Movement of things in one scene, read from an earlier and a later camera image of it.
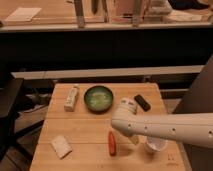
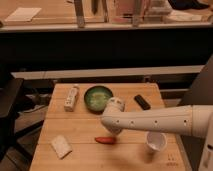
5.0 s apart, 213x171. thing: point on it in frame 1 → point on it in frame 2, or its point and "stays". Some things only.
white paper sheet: (23, 14) stays
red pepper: (112, 143) → (105, 140)
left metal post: (79, 13) stays
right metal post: (136, 13) stays
